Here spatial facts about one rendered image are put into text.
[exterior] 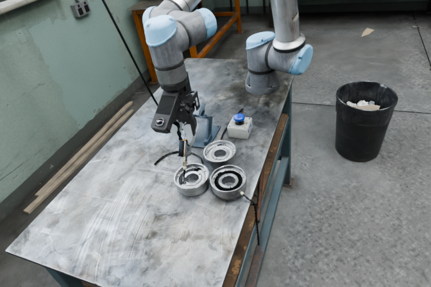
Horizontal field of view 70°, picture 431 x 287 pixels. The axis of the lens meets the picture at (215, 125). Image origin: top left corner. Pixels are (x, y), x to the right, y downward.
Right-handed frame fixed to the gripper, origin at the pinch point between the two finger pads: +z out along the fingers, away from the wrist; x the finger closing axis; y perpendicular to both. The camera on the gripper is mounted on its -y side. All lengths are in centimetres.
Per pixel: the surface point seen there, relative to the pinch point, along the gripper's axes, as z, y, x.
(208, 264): 12.8, -26.3, -14.7
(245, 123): 8.7, 22.8, -11.2
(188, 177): 11.1, -2.7, 0.0
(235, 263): 37.9, -11.9, -14.7
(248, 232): 38.0, -0.1, -15.9
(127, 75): 73, 164, 150
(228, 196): 10.7, -7.4, -14.2
